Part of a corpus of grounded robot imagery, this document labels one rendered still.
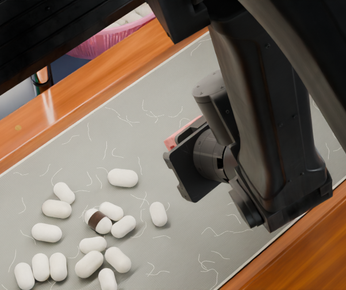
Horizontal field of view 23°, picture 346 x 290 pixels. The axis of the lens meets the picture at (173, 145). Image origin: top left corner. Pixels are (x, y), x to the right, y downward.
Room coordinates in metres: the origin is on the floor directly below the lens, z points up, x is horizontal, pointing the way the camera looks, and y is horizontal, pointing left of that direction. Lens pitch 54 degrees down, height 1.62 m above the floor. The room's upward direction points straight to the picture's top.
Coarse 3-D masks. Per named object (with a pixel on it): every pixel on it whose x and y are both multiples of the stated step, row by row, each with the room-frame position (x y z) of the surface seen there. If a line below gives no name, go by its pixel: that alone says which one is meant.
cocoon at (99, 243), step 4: (100, 236) 0.49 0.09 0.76; (84, 240) 0.48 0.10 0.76; (88, 240) 0.48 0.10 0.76; (92, 240) 0.48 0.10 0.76; (96, 240) 0.48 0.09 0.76; (100, 240) 0.48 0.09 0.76; (104, 240) 0.48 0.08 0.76; (80, 244) 0.48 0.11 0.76; (84, 244) 0.48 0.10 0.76; (88, 244) 0.48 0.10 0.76; (92, 244) 0.48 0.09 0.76; (96, 244) 0.48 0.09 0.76; (100, 244) 0.48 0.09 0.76; (104, 244) 0.48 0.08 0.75; (80, 248) 0.47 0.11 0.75; (84, 248) 0.47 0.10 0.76; (88, 248) 0.47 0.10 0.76; (92, 248) 0.47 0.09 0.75; (96, 248) 0.47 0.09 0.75; (100, 248) 0.47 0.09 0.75; (104, 248) 0.48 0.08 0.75; (84, 252) 0.47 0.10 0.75; (88, 252) 0.47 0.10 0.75
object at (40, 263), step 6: (36, 258) 0.46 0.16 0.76; (42, 258) 0.46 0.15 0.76; (36, 264) 0.45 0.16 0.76; (42, 264) 0.45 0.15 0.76; (48, 264) 0.45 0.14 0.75; (36, 270) 0.44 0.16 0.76; (42, 270) 0.44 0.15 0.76; (48, 270) 0.44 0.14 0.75; (36, 276) 0.44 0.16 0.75; (42, 276) 0.44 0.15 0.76; (48, 276) 0.44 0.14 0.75
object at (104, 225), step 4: (88, 212) 0.52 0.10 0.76; (92, 212) 0.52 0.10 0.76; (84, 216) 0.52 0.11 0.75; (88, 216) 0.51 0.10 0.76; (88, 220) 0.51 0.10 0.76; (104, 220) 0.51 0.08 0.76; (108, 220) 0.51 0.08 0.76; (100, 224) 0.50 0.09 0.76; (104, 224) 0.50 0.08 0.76; (108, 224) 0.50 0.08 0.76; (96, 228) 0.50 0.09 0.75; (100, 228) 0.50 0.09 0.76; (104, 228) 0.50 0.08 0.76; (108, 228) 0.50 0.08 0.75; (100, 232) 0.50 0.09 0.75; (104, 232) 0.50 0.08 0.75
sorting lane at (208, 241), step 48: (192, 48) 0.80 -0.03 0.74; (144, 96) 0.71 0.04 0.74; (192, 96) 0.71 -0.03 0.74; (48, 144) 0.63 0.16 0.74; (96, 144) 0.63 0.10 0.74; (144, 144) 0.63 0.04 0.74; (336, 144) 0.63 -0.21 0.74; (0, 192) 0.56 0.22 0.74; (48, 192) 0.56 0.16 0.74; (96, 192) 0.56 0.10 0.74; (144, 192) 0.56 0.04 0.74; (0, 240) 0.49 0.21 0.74; (144, 240) 0.49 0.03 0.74; (192, 240) 0.49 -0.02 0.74; (240, 240) 0.49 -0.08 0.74; (0, 288) 0.43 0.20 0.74; (48, 288) 0.43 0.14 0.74; (96, 288) 0.43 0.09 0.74; (144, 288) 0.43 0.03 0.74; (192, 288) 0.43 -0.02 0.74
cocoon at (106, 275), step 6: (102, 270) 0.44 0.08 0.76; (108, 270) 0.44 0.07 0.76; (102, 276) 0.44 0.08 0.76; (108, 276) 0.44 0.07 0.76; (102, 282) 0.43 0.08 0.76; (108, 282) 0.43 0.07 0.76; (114, 282) 0.43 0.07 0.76; (102, 288) 0.42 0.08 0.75; (108, 288) 0.42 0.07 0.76; (114, 288) 0.42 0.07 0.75
